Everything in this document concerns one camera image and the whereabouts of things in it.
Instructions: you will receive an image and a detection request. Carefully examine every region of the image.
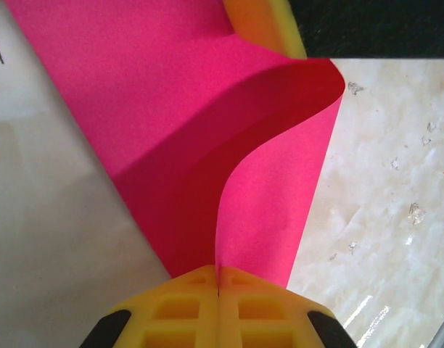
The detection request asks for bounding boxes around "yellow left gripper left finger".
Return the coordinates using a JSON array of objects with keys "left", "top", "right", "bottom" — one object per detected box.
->
[{"left": 83, "top": 264, "right": 220, "bottom": 348}]

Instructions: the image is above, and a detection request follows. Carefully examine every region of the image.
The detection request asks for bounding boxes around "magenta cloth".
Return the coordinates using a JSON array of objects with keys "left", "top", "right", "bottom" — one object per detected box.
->
[{"left": 4, "top": 0, "right": 345, "bottom": 289}]

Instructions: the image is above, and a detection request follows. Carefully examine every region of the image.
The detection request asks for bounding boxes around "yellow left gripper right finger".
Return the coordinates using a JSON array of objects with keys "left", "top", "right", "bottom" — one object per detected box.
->
[{"left": 218, "top": 266, "right": 358, "bottom": 348}]

